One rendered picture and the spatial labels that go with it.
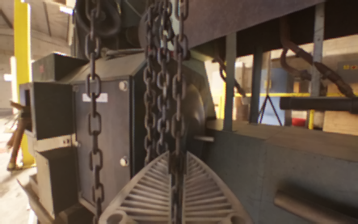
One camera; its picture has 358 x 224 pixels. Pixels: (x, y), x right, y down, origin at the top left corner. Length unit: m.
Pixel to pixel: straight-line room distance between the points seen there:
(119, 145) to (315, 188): 0.53
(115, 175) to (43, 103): 0.23
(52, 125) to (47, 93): 0.07
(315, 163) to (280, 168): 0.09
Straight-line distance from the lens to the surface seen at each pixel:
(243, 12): 0.72
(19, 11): 2.23
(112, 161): 0.32
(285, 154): 0.55
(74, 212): 0.57
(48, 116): 0.41
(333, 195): 0.57
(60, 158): 0.44
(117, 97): 0.27
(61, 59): 0.58
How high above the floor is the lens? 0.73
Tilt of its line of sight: 5 degrees down
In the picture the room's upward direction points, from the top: 1 degrees clockwise
